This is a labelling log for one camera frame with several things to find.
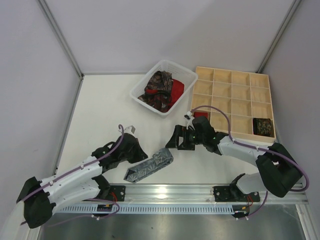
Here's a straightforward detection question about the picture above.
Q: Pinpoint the blue-grey floral tie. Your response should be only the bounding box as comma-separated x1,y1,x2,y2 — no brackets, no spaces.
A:
123,148,174,184

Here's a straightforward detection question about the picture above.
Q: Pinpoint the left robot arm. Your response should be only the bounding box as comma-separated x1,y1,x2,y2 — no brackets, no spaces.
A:
17,133,148,229

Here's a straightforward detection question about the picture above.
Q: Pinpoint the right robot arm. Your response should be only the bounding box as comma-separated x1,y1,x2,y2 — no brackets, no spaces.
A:
165,116,303,201

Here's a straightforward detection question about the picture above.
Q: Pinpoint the rolled red tie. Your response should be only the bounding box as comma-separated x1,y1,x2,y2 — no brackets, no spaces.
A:
193,111,209,118

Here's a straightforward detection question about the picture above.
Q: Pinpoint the red tie in basket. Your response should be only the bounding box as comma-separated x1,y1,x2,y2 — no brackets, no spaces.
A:
144,79,185,108

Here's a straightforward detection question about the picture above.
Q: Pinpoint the white plastic basket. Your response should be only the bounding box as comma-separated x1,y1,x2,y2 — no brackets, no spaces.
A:
129,60,198,117

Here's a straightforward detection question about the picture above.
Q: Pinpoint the dark floral tie in basket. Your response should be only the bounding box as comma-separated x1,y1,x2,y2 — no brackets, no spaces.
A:
138,71,174,113

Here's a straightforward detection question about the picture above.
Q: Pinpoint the wooden compartment tray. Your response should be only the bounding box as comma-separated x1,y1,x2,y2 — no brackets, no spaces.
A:
190,66,276,143

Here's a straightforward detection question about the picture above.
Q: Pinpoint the rolled dark patterned tie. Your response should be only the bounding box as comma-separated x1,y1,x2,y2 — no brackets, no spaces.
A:
252,118,274,137

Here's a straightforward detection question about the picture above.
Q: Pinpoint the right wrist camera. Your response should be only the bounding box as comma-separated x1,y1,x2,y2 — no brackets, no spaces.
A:
183,111,195,131

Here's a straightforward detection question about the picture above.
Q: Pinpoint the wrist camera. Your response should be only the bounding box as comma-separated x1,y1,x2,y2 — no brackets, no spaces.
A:
183,111,195,131
123,125,136,138

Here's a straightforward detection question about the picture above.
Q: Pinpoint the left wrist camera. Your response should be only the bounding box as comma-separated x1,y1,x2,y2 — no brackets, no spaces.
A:
123,125,136,138

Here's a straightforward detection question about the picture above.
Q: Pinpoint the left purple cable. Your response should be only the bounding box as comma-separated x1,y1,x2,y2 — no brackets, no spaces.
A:
19,124,125,226

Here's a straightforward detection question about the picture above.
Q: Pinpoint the purple cable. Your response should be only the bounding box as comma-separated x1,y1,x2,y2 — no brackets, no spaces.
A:
188,105,311,216
19,124,125,226

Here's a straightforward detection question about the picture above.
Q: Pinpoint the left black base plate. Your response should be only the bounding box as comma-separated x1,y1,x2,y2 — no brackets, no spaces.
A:
94,185,126,202

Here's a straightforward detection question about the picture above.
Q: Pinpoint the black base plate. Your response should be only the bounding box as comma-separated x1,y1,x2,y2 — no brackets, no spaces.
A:
213,185,261,203
94,185,126,202

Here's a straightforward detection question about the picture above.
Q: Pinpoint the aluminium mounting rail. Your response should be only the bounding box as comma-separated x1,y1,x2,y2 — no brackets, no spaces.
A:
82,183,308,205

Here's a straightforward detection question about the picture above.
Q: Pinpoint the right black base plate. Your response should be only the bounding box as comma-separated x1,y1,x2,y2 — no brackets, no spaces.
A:
213,185,261,203

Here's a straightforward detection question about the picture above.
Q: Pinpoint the white slotted cable duct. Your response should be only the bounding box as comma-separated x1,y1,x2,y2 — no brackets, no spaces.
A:
58,203,235,215

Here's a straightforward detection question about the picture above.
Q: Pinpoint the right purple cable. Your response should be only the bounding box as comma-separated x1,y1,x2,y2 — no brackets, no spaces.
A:
188,105,311,216

